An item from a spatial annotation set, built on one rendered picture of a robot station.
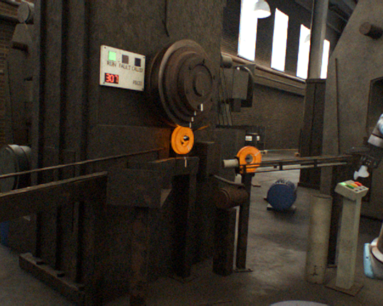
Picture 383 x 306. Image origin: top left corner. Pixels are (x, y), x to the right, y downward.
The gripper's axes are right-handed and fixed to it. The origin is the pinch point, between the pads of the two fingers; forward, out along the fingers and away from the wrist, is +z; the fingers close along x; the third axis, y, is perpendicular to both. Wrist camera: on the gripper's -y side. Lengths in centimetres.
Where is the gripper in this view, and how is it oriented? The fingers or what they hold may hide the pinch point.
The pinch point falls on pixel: (354, 176)
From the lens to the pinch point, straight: 215.2
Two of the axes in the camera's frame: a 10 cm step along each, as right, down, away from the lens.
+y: 7.0, 4.4, -5.7
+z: -3.2, 9.0, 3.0
